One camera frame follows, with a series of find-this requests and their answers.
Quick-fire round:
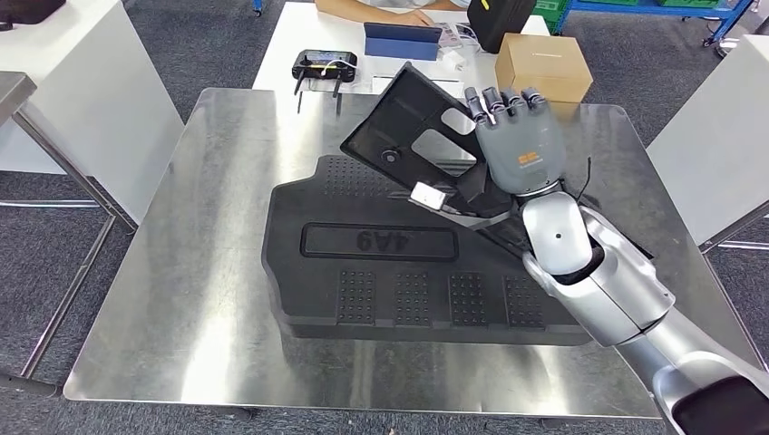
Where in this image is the green plastic crate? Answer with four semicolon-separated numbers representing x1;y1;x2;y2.
531;0;572;35

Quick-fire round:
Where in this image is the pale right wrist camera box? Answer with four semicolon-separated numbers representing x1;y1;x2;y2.
409;181;449;211

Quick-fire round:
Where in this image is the black bag with yellow tag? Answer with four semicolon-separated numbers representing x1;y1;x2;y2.
467;0;538;55

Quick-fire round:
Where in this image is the person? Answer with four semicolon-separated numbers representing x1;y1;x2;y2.
314;0;471;27

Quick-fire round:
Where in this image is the white desk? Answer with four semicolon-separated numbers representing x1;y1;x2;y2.
252;0;550;108

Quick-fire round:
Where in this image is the black car part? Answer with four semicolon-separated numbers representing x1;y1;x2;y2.
340;62;536;260

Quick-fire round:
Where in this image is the black remote controller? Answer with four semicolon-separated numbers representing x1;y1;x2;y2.
291;49;358;99

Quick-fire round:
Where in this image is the large black molded panel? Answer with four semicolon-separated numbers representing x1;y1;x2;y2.
261;154;596;348

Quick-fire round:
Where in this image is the blue tablet case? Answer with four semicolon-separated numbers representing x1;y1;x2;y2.
363;23;444;62

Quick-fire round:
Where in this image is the smartphone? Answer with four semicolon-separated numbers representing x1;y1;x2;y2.
435;23;465;49

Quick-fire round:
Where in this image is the steel workbench table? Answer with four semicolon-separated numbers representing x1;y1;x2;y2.
63;88;764;420

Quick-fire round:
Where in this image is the blue metal shelf rack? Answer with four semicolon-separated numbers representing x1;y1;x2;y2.
552;0;755;47

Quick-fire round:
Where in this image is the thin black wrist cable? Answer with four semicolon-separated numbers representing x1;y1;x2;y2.
575;157;594;204

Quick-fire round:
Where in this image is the white board panel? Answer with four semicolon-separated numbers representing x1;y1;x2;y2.
646;34;769;247
0;0;184;227

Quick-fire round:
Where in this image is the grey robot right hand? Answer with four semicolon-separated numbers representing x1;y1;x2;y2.
463;86;567;197

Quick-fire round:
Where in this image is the brown cardboard box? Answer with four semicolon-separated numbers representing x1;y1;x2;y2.
494;33;594;104

